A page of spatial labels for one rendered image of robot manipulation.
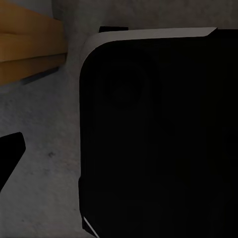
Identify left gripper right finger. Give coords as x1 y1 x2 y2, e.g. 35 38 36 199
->
222 132 238 172

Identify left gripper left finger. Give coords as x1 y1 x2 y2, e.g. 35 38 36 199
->
0 132 26 191

